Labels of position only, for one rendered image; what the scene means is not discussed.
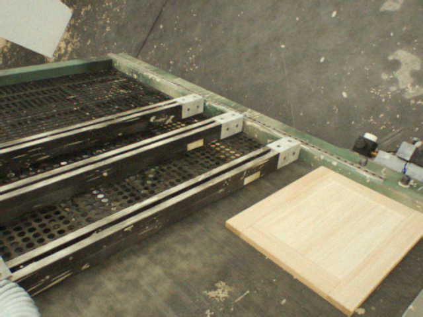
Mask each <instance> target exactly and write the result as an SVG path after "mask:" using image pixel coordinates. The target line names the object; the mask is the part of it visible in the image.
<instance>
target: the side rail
mask: <svg viewBox="0 0 423 317"><path fill-rule="evenodd" d="M111 67H113V66H112V59H111V58H110V57H108V56H106V55H102V56H96V57H88V58H83V59H74V60H69V61H60V62H55V63H46V64H41V65H32V66H27V67H18V68H12V69H4V70H0V87H2V86H6V85H14V84H18V83H25V82H30V81H38V80H42V79H50V78H54V77H62V76H67V75H74V74H79V73H86V72H91V71H94V70H96V71H98V70H99V69H101V70H102V69H106V68H111Z"/></svg>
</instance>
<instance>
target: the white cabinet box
mask: <svg viewBox="0 0 423 317"><path fill-rule="evenodd" d="M71 15H72V10H71V9H70V8H69V7H67V6H65V5H64V4H63V3H62V2H61V1H60V0H0V37H2V38H4V39H7V40H10V41H12V42H13V43H16V44H19V45H21V46H24V47H26V48H29V49H30V50H33V51H35V52H38V53H41V54H43V55H46V57H50V58H52V55H53V53H54V51H55V49H56V47H57V45H58V42H59V40H60V38H61V37H62V36H63V32H64V30H65V28H66V26H67V23H68V22H69V19H70V18H71Z"/></svg>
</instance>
